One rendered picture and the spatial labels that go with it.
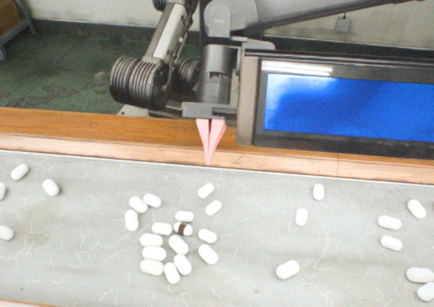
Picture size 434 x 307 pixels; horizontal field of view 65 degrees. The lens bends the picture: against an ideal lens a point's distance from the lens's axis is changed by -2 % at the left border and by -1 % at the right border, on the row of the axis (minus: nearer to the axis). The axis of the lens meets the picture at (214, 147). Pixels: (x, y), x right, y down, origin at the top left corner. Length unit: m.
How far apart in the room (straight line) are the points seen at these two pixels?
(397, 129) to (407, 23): 2.40
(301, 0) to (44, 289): 0.62
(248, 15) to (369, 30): 2.07
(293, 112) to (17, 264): 0.50
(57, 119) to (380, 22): 2.22
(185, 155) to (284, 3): 0.33
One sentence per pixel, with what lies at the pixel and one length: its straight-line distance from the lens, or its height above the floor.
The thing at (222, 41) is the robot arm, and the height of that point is 0.96.
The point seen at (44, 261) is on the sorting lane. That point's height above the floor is 0.74.
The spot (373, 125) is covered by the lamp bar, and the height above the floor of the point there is 1.07.
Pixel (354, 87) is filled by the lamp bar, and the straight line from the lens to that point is 0.30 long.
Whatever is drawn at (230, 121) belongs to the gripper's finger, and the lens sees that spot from 0.62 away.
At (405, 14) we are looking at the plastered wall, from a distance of 2.66.
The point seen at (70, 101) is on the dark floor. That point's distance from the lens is 2.27.
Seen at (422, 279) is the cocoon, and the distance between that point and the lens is 0.62.
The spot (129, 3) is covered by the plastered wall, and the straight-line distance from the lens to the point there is 2.75.
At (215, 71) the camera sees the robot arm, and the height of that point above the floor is 0.93.
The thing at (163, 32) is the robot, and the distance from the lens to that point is 0.96.
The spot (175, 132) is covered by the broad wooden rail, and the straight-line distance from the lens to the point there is 0.73.
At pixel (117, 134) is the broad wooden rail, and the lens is 0.75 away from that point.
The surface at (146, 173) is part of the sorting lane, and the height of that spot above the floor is 0.74.
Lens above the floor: 1.25
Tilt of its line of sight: 44 degrees down
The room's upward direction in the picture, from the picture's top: straight up
